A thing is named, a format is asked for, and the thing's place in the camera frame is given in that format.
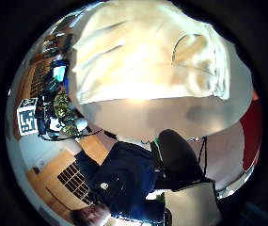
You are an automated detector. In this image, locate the red panel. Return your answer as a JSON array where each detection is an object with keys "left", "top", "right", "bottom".
[{"left": 239, "top": 89, "right": 263, "bottom": 172}]

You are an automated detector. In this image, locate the dark grid grille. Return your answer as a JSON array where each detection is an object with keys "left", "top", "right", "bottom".
[{"left": 56, "top": 161, "right": 94, "bottom": 206}]

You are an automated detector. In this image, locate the cream cloth garment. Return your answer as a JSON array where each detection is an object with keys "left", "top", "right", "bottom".
[{"left": 67, "top": 0, "right": 232, "bottom": 106}]

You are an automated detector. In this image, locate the glowing cyan screen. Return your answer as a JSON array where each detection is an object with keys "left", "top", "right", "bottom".
[{"left": 52, "top": 61, "right": 68, "bottom": 83}]

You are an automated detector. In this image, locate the black cable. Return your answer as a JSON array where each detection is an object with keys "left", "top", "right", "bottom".
[{"left": 39, "top": 127, "right": 105, "bottom": 142}]

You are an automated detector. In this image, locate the the person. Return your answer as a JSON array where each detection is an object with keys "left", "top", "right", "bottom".
[{"left": 71, "top": 140, "right": 173, "bottom": 226}]

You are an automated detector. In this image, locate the white marker cube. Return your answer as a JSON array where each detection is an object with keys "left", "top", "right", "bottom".
[{"left": 16, "top": 97, "right": 40, "bottom": 137}]

